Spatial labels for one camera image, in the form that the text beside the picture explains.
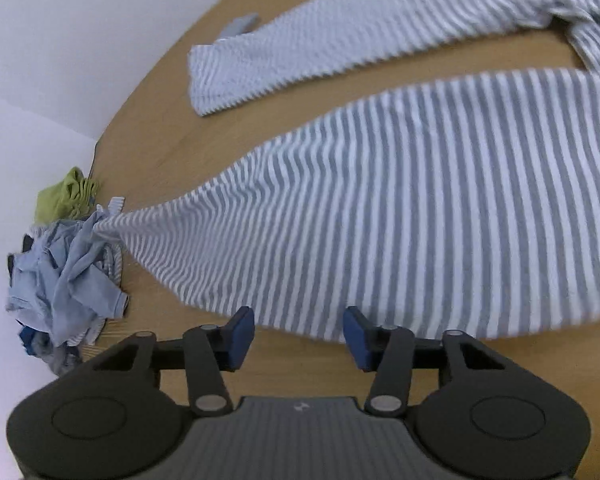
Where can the dark blue cloth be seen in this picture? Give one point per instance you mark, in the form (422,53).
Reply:
(28,341)

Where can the grey cloth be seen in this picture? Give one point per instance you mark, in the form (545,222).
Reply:
(56,357)

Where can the small light blue cloth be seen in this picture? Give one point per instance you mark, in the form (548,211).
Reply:
(237,26)

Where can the grey white striped garment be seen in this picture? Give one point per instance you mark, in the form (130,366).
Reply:
(380,210)

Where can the light blue crumpled cloth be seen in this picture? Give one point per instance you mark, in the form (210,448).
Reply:
(65,270)

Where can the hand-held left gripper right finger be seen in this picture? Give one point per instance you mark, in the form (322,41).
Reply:
(355,340)

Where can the green cloth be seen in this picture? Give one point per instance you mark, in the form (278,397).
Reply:
(55,200)

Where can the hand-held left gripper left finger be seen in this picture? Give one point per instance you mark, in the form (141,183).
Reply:
(242,336)

